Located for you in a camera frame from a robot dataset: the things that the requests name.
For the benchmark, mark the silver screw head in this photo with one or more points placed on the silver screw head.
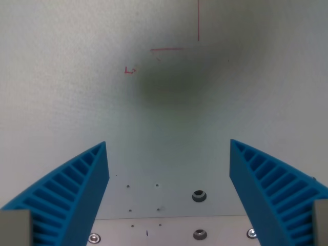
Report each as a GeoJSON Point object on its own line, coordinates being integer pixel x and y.
{"type": "Point", "coordinates": [94, 238]}
{"type": "Point", "coordinates": [252, 233]}

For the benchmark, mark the metal base plate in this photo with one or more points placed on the metal base plate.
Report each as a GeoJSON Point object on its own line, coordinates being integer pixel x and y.
{"type": "Point", "coordinates": [169, 232]}

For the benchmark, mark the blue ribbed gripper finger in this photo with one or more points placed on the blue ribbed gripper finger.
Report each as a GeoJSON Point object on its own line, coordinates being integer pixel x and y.
{"type": "Point", "coordinates": [266, 194]}
{"type": "Point", "coordinates": [77, 194]}

